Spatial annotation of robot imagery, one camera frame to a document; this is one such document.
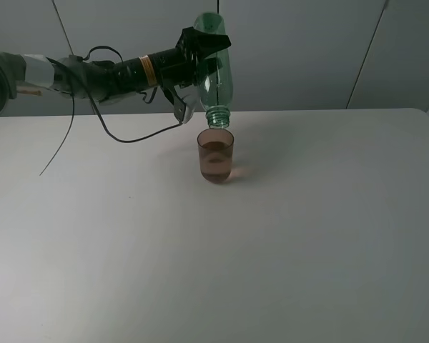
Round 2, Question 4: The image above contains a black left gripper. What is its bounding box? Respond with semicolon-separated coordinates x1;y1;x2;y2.
160;27;232;88

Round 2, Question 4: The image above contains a green transparent plastic bottle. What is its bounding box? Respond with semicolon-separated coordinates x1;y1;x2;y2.
194;12;233;129

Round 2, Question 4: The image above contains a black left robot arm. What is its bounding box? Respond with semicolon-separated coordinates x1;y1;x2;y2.
0;27;231;123

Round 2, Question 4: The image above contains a pink translucent plastic cup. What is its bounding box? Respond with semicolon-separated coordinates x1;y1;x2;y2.
197;129;235;184

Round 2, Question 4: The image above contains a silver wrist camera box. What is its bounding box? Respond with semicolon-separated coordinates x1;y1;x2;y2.
173;94;197;124

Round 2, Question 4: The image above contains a black camera cable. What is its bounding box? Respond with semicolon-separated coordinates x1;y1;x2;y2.
39;45;184;177

